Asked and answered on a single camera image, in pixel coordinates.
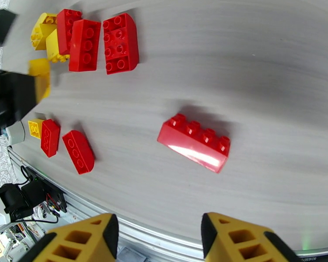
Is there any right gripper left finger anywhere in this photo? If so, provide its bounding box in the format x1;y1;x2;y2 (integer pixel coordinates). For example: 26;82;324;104
17;213;119;262

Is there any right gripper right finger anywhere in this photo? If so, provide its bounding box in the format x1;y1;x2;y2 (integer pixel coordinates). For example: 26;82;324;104
201;212;303;262

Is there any small yellow lego brick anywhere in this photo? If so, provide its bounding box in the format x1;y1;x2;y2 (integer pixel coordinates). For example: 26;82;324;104
45;28;71;64

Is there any red lego brick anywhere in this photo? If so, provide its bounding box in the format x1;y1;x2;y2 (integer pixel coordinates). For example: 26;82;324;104
157;113;231;174
40;118;61;158
62;129;96;175
102;13;140;76
56;8;83;56
68;19;102;72

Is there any small circuit board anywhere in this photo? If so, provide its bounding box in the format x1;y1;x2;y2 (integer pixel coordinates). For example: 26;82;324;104
45;197;63;217

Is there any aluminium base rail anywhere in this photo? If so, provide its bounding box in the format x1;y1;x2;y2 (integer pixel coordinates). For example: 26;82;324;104
7;146;328;262

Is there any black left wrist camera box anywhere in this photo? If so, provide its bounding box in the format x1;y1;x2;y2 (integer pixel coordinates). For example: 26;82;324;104
0;9;17;50

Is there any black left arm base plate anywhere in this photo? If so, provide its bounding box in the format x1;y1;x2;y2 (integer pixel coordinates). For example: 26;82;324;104
21;166;68;214

